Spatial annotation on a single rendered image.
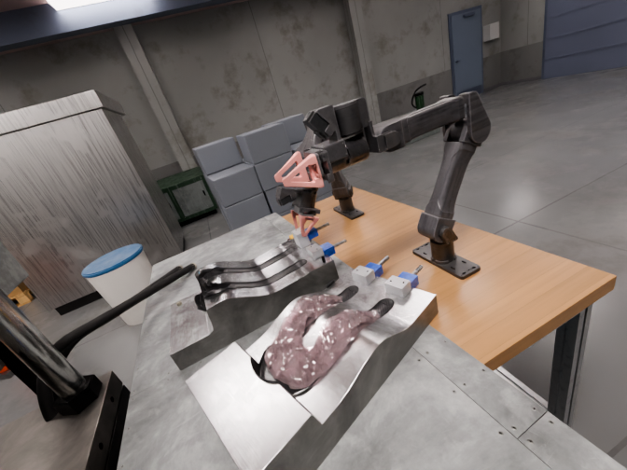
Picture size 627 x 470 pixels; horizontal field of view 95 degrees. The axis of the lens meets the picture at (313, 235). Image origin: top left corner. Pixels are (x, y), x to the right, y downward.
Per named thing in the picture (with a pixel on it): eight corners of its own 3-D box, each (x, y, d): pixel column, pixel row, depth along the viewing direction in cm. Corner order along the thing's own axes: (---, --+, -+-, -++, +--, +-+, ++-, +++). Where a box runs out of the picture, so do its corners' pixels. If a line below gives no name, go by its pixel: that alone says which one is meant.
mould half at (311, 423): (355, 282, 88) (347, 252, 83) (438, 312, 68) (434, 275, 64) (208, 414, 62) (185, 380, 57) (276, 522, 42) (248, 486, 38)
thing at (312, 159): (280, 168, 53) (324, 150, 55) (271, 164, 60) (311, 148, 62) (292, 201, 56) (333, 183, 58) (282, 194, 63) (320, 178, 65)
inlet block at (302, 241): (327, 228, 105) (323, 214, 103) (333, 231, 101) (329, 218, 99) (296, 244, 102) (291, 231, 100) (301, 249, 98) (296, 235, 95)
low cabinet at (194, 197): (215, 195, 644) (201, 165, 615) (220, 212, 503) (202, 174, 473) (129, 227, 601) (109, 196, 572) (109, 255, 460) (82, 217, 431)
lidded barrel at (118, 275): (174, 286, 300) (144, 238, 275) (174, 311, 258) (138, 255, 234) (125, 309, 287) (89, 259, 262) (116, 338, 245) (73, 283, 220)
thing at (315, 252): (344, 244, 97) (341, 230, 95) (352, 249, 93) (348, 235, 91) (310, 261, 94) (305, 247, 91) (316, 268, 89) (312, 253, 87)
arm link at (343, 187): (350, 199, 130) (327, 132, 109) (335, 200, 132) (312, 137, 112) (351, 190, 134) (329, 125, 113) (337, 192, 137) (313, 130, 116)
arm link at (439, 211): (431, 241, 77) (472, 113, 68) (414, 233, 82) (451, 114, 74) (448, 242, 79) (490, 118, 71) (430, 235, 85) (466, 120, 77)
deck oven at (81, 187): (188, 232, 450) (119, 102, 369) (189, 262, 346) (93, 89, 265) (85, 274, 412) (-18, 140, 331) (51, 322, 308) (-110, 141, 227)
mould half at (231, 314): (307, 254, 112) (297, 224, 106) (341, 283, 89) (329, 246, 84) (179, 317, 98) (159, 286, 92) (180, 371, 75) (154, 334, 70)
